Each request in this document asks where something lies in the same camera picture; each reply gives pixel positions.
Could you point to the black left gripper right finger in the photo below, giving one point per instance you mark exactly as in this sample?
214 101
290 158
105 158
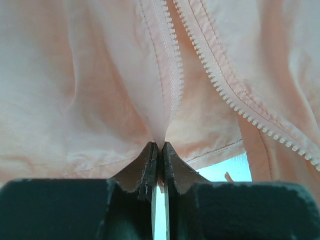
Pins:
199 209

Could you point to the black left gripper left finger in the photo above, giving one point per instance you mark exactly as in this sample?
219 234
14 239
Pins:
117 208

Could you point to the peach pink zip jacket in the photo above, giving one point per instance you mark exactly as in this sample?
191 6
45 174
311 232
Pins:
85 84

